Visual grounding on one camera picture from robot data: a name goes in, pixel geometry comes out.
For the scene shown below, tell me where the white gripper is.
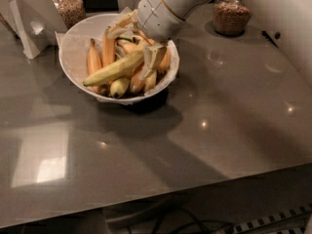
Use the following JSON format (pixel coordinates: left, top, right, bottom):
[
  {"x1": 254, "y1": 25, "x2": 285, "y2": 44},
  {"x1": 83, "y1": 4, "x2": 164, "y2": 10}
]
[{"x1": 107, "y1": 0, "x2": 184, "y2": 80}]

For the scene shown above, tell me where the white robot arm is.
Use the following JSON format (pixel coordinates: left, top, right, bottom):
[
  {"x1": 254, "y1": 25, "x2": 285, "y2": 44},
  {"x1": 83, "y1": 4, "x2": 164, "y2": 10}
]
[{"x1": 109, "y1": 0, "x2": 312, "y2": 84}]

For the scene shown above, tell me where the short banana centre back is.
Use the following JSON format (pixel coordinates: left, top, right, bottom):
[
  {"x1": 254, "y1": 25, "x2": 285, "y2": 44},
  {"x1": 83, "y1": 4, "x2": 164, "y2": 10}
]
[{"x1": 117, "y1": 40, "x2": 137, "y2": 55}]

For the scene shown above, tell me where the long greenish yellow banana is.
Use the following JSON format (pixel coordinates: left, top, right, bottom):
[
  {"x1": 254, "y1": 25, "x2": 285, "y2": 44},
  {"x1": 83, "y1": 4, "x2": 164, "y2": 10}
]
[{"x1": 83, "y1": 41, "x2": 147, "y2": 87}]

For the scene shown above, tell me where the upright yellow banana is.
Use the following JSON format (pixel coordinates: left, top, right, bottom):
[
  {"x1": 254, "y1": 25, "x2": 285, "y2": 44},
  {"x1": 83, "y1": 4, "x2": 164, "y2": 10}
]
[{"x1": 102, "y1": 28, "x2": 115, "y2": 66}]

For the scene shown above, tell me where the curved yellow banana right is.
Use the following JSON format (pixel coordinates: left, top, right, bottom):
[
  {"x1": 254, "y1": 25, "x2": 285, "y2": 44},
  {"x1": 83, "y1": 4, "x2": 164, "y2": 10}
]
[{"x1": 136, "y1": 29, "x2": 172, "y2": 76}]

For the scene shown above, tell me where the slim yellow banana right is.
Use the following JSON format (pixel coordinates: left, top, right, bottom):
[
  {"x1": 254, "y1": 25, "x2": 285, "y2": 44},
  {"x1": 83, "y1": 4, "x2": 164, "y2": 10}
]
[{"x1": 143, "y1": 72, "x2": 157, "y2": 93}]

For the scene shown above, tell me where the orange-yellow lower banana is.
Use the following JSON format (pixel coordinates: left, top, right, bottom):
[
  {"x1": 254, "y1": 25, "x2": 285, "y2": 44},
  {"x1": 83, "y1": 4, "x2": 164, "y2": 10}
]
[{"x1": 130, "y1": 66, "x2": 144, "y2": 94}]

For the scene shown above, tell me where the small green-tipped banana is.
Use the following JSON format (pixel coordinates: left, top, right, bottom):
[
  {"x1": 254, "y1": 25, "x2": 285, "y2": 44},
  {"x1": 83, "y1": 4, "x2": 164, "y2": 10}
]
[{"x1": 110, "y1": 77, "x2": 130, "y2": 98}]

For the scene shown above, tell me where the yellow banana far left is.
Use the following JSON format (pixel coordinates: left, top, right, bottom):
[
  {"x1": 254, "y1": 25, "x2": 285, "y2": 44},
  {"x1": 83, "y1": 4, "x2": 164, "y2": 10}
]
[{"x1": 87, "y1": 38, "x2": 106, "y2": 95}]

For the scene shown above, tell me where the white bowl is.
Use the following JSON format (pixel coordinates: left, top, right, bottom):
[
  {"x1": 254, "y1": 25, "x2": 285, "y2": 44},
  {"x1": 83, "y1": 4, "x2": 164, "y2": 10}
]
[{"x1": 58, "y1": 13, "x2": 180, "y2": 103}]

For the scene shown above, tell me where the glass jar of grains left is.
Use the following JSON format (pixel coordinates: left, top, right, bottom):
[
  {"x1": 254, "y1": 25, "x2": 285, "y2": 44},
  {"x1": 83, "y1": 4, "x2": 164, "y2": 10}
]
[{"x1": 53, "y1": 0, "x2": 86, "y2": 29}]

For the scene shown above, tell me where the glass jar of grains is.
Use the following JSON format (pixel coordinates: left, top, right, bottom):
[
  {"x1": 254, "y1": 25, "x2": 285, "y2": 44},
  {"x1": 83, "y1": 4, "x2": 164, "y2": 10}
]
[
  {"x1": 53, "y1": 0, "x2": 86, "y2": 29},
  {"x1": 213, "y1": 0, "x2": 252, "y2": 36}
]

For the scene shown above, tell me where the glass jar of grains right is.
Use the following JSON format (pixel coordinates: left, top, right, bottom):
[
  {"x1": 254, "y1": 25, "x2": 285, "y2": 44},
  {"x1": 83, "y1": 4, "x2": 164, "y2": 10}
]
[{"x1": 213, "y1": 0, "x2": 252, "y2": 36}]

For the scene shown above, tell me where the white napkin holder left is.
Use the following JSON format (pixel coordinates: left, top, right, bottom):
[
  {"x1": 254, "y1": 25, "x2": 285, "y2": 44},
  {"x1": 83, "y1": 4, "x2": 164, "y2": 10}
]
[{"x1": 0, "y1": 0, "x2": 67, "y2": 59}]

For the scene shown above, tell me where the black white striped strip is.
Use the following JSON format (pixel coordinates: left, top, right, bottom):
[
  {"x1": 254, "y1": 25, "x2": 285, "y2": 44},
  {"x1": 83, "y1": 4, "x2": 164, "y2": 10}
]
[{"x1": 214, "y1": 203, "x2": 312, "y2": 234}]

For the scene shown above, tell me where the black cable under table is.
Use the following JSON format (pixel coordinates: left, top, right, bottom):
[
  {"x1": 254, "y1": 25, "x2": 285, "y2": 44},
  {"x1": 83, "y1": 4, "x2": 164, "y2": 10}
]
[{"x1": 126, "y1": 197, "x2": 236, "y2": 234}]

